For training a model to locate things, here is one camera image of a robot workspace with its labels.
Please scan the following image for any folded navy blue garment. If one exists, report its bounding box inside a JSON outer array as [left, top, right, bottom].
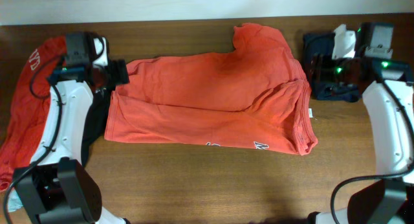
[[301, 33, 360, 103]]

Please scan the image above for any black garment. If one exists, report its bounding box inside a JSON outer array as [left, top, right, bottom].
[[81, 90, 111, 167]]

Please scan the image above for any light blue garment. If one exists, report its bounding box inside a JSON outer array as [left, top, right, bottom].
[[6, 188, 23, 212]]

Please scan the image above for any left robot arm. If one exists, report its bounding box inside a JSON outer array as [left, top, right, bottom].
[[10, 60, 129, 223]]

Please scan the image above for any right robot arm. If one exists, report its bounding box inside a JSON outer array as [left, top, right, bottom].
[[307, 57, 413, 223]]

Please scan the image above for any red mesh jersey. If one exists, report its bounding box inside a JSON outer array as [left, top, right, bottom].
[[1, 36, 67, 192]]

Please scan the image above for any orange soccer t-shirt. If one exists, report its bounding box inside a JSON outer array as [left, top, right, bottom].
[[104, 23, 318, 155]]

